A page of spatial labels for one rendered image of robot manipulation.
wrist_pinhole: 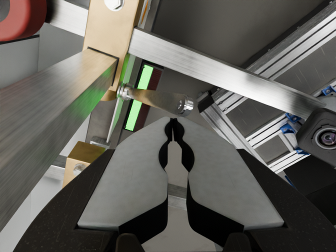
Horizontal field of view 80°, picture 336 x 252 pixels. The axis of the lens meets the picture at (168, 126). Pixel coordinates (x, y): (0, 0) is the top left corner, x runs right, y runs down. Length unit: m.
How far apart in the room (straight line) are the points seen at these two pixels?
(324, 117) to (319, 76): 0.94
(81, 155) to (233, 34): 0.99
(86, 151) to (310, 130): 0.32
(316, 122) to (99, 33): 0.25
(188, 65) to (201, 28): 0.87
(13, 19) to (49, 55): 0.33
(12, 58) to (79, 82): 0.35
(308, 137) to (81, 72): 0.22
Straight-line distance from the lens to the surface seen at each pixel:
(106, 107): 0.48
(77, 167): 0.36
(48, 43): 0.57
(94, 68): 0.21
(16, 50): 0.52
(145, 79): 0.44
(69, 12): 0.28
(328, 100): 0.37
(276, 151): 1.30
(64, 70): 0.18
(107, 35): 0.26
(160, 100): 0.16
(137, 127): 0.49
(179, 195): 0.41
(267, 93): 0.31
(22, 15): 0.25
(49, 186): 0.82
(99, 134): 0.52
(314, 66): 1.15
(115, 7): 0.25
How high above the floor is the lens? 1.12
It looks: 61 degrees down
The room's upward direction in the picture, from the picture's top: 179 degrees clockwise
